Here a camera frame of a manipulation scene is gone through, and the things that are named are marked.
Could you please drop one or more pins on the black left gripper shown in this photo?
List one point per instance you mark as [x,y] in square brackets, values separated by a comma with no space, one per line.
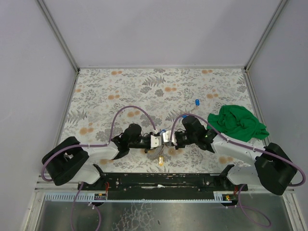
[148,144]

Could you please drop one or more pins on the numbered keyring organizer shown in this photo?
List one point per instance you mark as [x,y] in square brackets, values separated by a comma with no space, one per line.
[155,153]

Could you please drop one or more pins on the yellow tag key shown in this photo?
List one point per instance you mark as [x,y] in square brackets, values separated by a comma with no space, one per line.
[161,160]

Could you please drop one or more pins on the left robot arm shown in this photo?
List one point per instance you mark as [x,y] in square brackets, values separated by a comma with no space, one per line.
[71,160]

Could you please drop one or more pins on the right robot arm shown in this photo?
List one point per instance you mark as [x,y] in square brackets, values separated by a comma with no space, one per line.
[268,166]

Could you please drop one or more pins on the green cloth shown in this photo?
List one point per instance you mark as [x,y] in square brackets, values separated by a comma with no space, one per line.
[239,123]

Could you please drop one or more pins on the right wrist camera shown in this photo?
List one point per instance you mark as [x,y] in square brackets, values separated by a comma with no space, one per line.
[169,137]

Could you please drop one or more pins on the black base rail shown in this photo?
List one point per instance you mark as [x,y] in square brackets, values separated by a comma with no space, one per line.
[158,186]

